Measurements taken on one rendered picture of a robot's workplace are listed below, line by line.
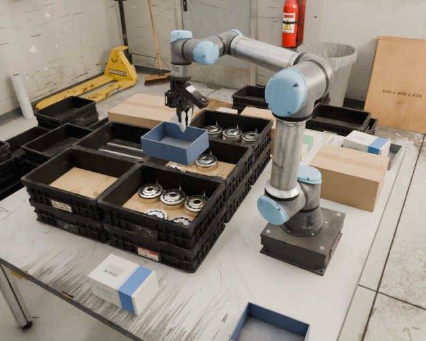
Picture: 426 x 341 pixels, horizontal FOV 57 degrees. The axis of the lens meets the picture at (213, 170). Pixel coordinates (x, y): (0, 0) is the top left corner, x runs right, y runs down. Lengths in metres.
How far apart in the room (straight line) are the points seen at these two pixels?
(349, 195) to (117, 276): 1.02
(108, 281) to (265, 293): 0.53
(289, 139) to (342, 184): 0.67
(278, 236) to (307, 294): 0.22
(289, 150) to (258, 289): 0.52
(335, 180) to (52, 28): 4.12
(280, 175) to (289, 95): 0.29
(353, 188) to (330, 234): 0.34
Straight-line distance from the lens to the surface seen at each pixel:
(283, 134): 1.15
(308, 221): 1.48
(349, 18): 4.34
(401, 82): 4.18
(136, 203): 1.63
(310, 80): 1.09
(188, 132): 1.50
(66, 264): 1.64
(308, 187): 1.38
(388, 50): 4.17
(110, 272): 1.42
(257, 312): 1.32
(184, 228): 1.32
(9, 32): 4.90
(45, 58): 5.16
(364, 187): 1.76
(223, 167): 1.79
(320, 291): 1.45
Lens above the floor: 1.78
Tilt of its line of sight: 33 degrees down
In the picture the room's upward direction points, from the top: 3 degrees counter-clockwise
